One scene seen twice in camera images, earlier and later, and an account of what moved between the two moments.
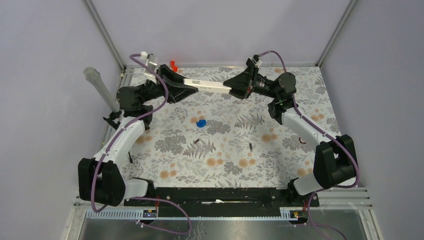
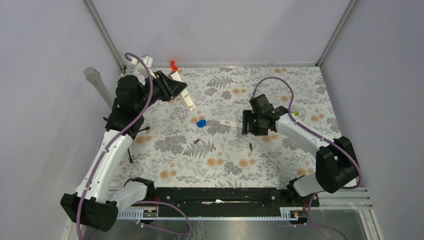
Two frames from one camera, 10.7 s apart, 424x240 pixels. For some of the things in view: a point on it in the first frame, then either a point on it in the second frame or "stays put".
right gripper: [243, 84] -> [247, 115]
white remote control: [210, 86] -> [185, 95]
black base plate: [223, 202] stays put
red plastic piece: [172, 65] stays put
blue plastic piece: [201, 123] stays put
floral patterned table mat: [211, 139] stays put
